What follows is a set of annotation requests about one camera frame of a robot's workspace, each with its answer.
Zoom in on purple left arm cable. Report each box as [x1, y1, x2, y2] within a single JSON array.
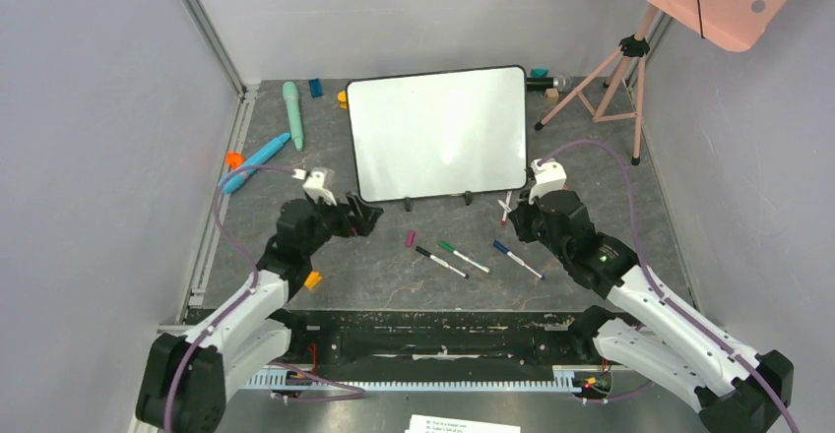
[[161, 163, 368, 433]]

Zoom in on green capped marker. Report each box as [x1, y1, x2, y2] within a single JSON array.
[[438, 240, 491, 274]]

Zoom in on white marker pen body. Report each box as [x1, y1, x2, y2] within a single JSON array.
[[497, 200, 512, 218]]

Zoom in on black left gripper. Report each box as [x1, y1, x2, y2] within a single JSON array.
[[301, 190, 381, 257]]

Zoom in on blue capped marker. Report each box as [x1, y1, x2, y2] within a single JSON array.
[[492, 240, 546, 280]]

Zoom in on mint green toy microphone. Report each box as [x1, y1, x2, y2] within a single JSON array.
[[282, 82, 304, 152]]

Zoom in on orange wedge block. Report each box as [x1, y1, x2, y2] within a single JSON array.
[[303, 271, 323, 290]]

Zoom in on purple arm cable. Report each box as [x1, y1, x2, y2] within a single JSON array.
[[161, 163, 368, 433], [539, 139, 801, 433]]

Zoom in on black capped marker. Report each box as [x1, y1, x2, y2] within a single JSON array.
[[415, 246, 470, 278]]

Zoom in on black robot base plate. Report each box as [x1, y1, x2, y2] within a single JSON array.
[[271, 309, 613, 383]]

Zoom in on blue toy crayon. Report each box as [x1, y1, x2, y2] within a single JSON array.
[[218, 132, 290, 195]]

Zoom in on aluminium frame profile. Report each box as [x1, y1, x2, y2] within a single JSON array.
[[181, 0, 248, 97]]

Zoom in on white cable duct rail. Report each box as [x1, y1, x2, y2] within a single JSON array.
[[241, 366, 610, 395]]

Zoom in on wooden cube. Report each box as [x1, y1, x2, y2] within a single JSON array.
[[544, 88, 561, 104]]

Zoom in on dark blue block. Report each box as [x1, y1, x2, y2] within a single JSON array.
[[308, 79, 324, 98]]

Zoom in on white whiteboard with black frame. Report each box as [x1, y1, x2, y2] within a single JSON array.
[[345, 65, 529, 203]]

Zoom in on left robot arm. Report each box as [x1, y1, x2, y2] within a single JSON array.
[[135, 192, 384, 432]]

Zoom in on orange toy piece at left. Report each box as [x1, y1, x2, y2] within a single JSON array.
[[225, 152, 245, 170]]

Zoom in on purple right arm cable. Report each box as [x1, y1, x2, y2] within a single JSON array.
[[539, 139, 801, 433]]

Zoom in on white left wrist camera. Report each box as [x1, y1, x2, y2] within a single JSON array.
[[292, 167, 338, 207]]

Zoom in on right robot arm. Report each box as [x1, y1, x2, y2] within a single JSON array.
[[508, 190, 799, 432]]

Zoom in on white paper sheet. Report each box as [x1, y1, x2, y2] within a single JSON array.
[[405, 414, 521, 433]]

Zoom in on black flashlight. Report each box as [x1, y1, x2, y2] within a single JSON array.
[[526, 75, 572, 93]]

